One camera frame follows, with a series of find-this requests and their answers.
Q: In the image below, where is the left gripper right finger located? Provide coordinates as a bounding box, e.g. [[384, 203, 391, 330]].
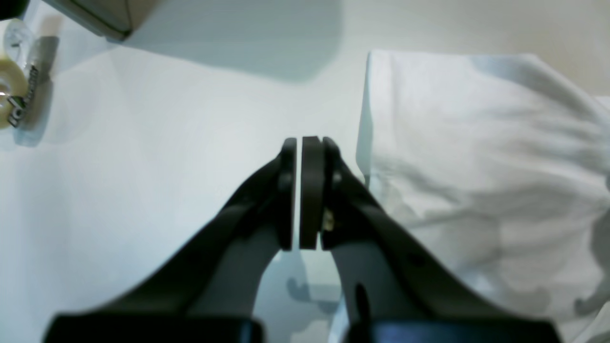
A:
[[299, 137, 560, 343]]

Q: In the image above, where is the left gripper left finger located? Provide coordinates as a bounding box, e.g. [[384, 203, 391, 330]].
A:
[[44, 138, 297, 343]]

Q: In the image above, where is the white printed t-shirt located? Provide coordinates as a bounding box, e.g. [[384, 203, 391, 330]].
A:
[[356, 50, 610, 343]]

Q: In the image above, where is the clear tape dispenser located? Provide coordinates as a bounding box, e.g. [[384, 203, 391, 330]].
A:
[[0, 18, 60, 151]]

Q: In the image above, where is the beige cardboard box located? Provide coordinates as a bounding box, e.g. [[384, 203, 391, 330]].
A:
[[45, 0, 162, 41]]

